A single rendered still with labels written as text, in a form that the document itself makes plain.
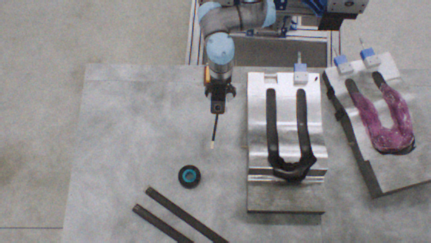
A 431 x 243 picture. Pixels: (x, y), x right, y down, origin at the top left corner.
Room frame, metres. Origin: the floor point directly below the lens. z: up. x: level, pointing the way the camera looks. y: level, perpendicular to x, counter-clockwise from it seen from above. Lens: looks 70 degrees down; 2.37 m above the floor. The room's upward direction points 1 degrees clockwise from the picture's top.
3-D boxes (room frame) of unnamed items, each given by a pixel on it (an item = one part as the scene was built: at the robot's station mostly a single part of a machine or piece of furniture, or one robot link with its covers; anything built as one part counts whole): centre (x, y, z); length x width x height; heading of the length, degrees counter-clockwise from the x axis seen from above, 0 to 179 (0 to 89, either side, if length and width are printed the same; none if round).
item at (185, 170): (0.37, 0.11, 0.82); 0.08 x 0.08 x 0.04
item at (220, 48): (0.63, 0.00, 1.25); 0.09 x 0.08 x 0.11; 14
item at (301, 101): (0.51, -0.23, 0.92); 0.35 x 0.16 x 0.09; 0
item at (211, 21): (0.73, 0.01, 1.25); 0.11 x 0.11 x 0.08; 14
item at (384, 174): (0.58, -0.58, 0.86); 0.50 x 0.26 x 0.11; 17
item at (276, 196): (0.50, -0.22, 0.87); 0.50 x 0.26 x 0.14; 0
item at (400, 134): (0.58, -0.57, 0.90); 0.26 x 0.18 x 0.08; 17
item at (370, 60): (0.85, -0.55, 0.86); 0.13 x 0.05 x 0.05; 17
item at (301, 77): (0.77, -0.29, 0.89); 0.13 x 0.05 x 0.05; 0
